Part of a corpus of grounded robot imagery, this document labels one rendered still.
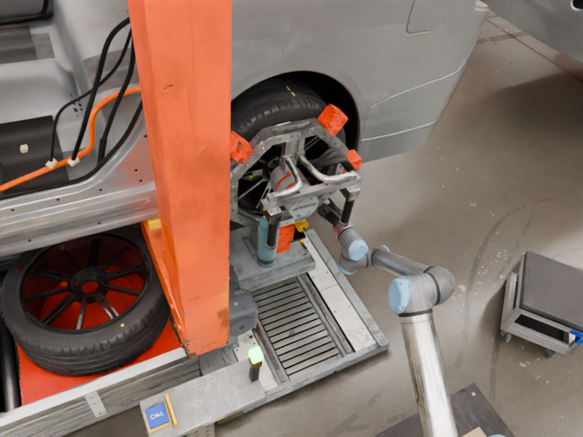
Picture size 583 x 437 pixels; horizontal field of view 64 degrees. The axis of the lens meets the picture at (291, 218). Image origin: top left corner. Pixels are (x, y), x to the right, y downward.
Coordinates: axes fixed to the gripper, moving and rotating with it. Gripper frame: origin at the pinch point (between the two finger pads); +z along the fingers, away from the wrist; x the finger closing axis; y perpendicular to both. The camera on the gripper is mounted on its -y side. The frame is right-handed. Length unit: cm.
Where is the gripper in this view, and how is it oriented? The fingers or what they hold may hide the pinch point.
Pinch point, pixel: (317, 196)
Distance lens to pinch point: 224.7
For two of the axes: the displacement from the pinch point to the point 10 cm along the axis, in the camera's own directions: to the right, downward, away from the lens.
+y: 5.6, 2.9, 7.8
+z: -4.4, -6.9, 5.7
